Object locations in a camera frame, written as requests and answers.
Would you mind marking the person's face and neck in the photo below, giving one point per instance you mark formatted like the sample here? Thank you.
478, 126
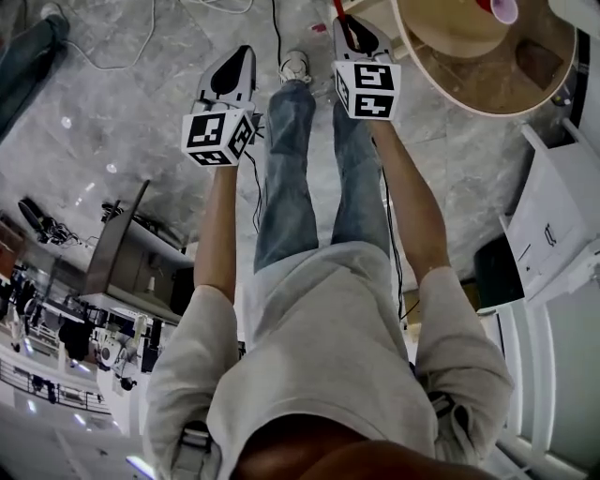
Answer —
337, 454

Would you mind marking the person's left white shoe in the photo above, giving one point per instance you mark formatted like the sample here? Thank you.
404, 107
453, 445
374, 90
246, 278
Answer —
295, 68

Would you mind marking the person's grey shirt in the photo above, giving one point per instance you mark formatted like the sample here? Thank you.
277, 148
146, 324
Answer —
319, 337

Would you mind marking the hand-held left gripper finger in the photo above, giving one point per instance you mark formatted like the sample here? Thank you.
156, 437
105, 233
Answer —
215, 82
246, 79

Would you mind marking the red pencil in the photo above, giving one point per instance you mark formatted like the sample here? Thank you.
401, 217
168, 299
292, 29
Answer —
340, 9

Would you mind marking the person's left forearm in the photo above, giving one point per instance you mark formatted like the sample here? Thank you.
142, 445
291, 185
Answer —
218, 234

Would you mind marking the round beige side table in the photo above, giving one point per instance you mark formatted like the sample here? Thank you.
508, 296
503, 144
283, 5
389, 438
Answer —
478, 79

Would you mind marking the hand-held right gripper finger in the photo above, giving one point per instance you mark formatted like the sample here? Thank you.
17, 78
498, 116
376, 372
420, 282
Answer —
372, 44
341, 42

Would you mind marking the small pink floor scrap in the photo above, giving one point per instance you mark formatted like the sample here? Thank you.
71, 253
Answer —
319, 27

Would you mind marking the black rounded bin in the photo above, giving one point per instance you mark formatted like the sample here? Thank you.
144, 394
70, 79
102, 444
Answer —
497, 272

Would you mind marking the person's blue jeans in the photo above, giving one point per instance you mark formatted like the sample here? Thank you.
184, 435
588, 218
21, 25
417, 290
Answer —
286, 178

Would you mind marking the grey side table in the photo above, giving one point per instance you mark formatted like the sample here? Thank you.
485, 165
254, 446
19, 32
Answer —
122, 253

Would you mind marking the person's right forearm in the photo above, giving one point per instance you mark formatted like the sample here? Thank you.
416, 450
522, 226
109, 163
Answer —
412, 206

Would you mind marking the red plastic cup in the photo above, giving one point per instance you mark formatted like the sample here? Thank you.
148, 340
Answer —
505, 9

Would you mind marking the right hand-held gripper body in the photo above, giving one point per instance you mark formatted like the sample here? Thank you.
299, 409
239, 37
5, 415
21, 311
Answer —
370, 86

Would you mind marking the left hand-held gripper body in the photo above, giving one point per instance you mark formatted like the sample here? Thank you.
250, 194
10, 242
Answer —
206, 133

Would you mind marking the white cabinet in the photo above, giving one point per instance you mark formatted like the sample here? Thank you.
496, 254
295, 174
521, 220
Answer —
548, 225

